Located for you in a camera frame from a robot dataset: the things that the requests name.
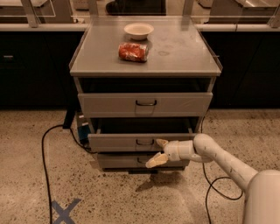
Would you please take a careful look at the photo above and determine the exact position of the black cable right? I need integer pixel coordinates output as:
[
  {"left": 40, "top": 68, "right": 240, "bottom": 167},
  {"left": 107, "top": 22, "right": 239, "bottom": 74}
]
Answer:
[{"left": 199, "top": 115, "right": 244, "bottom": 224}]

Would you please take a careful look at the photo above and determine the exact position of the blue tape cross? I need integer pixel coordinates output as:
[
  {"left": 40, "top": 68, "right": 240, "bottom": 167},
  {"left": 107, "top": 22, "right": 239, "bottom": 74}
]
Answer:
[{"left": 52, "top": 199, "right": 81, "bottom": 224}]

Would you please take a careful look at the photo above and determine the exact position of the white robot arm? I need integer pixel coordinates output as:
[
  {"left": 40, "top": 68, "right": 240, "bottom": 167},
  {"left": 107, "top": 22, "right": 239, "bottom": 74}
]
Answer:
[{"left": 145, "top": 134, "right": 280, "bottom": 224}]

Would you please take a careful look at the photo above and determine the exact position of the blue power box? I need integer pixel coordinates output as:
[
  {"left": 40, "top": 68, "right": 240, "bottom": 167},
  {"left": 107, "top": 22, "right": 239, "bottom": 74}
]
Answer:
[{"left": 76, "top": 112, "right": 90, "bottom": 144}]

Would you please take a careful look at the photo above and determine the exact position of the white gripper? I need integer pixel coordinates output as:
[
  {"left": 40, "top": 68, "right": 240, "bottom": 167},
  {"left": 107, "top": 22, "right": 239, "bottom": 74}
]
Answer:
[{"left": 145, "top": 139, "right": 194, "bottom": 168}]

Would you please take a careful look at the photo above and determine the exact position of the red soda can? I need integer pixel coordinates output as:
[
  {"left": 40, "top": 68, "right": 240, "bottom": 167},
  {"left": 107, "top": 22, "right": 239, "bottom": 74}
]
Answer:
[{"left": 118, "top": 43, "right": 149, "bottom": 62}]

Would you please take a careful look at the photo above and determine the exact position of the white bowl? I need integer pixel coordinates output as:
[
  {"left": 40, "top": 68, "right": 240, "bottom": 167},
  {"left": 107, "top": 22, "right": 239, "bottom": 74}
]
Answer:
[{"left": 124, "top": 23, "right": 154, "bottom": 41}]

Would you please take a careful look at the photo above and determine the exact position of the grey top drawer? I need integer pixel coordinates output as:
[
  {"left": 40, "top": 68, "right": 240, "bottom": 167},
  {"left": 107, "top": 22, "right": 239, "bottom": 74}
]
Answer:
[{"left": 78, "top": 93, "right": 213, "bottom": 118}]

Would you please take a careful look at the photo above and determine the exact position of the black cable left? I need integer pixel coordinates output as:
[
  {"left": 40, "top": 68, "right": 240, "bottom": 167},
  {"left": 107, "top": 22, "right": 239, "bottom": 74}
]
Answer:
[{"left": 40, "top": 124, "right": 95, "bottom": 224}]

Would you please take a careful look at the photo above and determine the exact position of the grey drawer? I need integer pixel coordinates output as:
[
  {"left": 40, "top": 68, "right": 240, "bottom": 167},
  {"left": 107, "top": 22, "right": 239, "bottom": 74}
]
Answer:
[
  {"left": 87, "top": 127, "right": 195, "bottom": 152},
  {"left": 78, "top": 93, "right": 213, "bottom": 118},
  {"left": 97, "top": 152, "right": 189, "bottom": 169}
]

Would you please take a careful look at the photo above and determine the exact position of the dark counter with cabinets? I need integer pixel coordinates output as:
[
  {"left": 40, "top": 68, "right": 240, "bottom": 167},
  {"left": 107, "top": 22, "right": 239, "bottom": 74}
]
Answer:
[{"left": 0, "top": 31, "right": 280, "bottom": 109}]

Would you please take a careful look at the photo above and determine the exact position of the grey bottom drawer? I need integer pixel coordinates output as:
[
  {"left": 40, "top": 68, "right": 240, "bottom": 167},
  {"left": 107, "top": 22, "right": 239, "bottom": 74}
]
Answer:
[{"left": 97, "top": 152, "right": 189, "bottom": 169}]

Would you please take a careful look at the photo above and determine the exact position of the black cable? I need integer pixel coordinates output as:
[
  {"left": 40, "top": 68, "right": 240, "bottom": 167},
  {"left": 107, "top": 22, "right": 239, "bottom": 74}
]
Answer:
[
  {"left": 40, "top": 124, "right": 95, "bottom": 224},
  {"left": 199, "top": 115, "right": 244, "bottom": 224}
]

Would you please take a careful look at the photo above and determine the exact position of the grey drawer cabinet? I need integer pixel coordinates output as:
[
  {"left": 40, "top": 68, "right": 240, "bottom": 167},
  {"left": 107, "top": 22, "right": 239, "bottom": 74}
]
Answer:
[{"left": 70, "top": 17, "right": 221, "bottom": 172}]

